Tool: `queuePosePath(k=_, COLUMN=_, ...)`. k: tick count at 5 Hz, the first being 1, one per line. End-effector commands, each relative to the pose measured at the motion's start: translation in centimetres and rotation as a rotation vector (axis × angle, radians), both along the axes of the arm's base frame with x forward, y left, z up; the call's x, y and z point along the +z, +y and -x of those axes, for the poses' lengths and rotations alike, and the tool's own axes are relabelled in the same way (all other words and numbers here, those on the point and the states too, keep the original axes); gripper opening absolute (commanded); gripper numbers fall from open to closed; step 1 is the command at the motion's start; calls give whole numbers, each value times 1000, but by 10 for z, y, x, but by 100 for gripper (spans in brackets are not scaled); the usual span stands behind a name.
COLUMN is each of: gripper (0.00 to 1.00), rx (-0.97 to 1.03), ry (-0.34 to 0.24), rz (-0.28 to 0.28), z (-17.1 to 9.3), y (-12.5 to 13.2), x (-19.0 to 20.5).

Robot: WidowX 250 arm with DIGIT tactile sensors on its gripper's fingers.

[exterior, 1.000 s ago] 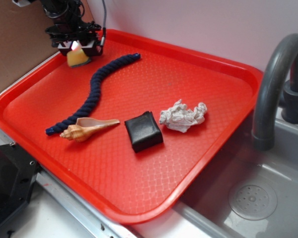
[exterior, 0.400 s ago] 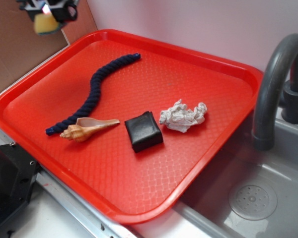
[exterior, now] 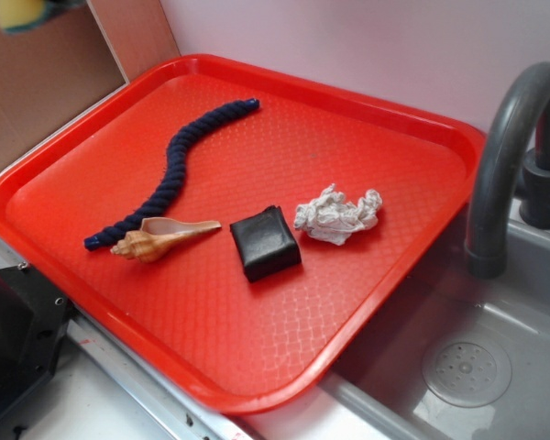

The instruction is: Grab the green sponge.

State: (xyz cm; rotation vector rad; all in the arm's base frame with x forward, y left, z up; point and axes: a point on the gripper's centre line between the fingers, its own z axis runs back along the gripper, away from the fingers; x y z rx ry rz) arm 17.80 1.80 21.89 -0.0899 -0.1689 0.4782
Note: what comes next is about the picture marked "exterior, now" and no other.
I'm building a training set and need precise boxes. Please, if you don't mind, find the yellow sponge with green pad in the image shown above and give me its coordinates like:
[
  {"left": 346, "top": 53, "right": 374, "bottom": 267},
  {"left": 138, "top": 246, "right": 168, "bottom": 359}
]
[{"left": 0, "top": 0, "right": 50, "bottom": 35}]

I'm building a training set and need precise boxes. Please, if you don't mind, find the black folded wallet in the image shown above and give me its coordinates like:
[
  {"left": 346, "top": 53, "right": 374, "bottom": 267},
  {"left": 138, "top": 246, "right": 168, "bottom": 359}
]
[{"left": 230, "top": 205, "right": 302, "bottom": 282}]

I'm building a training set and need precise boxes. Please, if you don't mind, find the crumpled white cloth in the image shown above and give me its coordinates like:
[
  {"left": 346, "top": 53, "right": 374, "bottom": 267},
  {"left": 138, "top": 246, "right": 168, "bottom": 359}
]
[{"left": 293, "top": 183, "right": 383, "bottom": 246}]

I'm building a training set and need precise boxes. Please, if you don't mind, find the red plastic tray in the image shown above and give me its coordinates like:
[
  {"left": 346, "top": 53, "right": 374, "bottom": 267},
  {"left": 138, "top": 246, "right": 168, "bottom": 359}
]
[{"left": 0, "top": 55, "right": 485, "bottom": 414}]

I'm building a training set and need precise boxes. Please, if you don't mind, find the orange spiral seashell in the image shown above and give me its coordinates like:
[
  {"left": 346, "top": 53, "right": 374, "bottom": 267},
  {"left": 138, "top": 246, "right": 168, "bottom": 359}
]
[{"left": 110, "top": 217, "right": 222, "bottom": 263}]

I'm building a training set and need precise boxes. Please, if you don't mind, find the grey plastic sink basin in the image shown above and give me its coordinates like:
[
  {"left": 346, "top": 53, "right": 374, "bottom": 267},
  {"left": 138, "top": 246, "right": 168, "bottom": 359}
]
[{"left": 322, "top": 216, "right": 550, "bottom": 439}]

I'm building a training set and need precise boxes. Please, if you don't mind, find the round sink drain cover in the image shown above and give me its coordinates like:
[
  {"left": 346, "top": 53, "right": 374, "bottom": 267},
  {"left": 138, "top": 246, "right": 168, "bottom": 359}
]
[{"left": 422, "top": 334, "right": 512, "bottom": 408}]

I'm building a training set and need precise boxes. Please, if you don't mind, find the grey curved faucet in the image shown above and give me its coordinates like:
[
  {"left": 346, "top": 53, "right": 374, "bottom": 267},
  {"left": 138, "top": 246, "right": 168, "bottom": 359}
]
[{"left": 465, "top": 61, "right": 550, "bottom": 279}]

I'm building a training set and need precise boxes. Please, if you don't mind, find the brown cardboard panel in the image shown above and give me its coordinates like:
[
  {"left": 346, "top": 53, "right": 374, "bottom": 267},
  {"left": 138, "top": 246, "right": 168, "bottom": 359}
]
[{"left": 0, "top": 1, "right": 180, "bottom": 173}]

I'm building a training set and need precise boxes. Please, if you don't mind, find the dark blue twisted rope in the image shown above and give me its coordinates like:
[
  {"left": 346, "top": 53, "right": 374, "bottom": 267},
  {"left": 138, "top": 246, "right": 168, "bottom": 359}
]
[{"left": 82, "top": 96, "right": 261, "bottom": 253}]

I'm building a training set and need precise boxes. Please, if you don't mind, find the silver metal rail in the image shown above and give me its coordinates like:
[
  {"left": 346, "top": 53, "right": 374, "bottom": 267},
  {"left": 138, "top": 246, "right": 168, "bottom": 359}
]
[{"left": 0, "top": 224, "right": 253, "bottom": 440}]

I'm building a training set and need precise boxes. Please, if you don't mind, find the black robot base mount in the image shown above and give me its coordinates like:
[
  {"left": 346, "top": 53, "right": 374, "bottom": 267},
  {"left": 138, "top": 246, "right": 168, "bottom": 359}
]
[{"left": 0, "top": 266, "right": 72, "bottom": 422}]

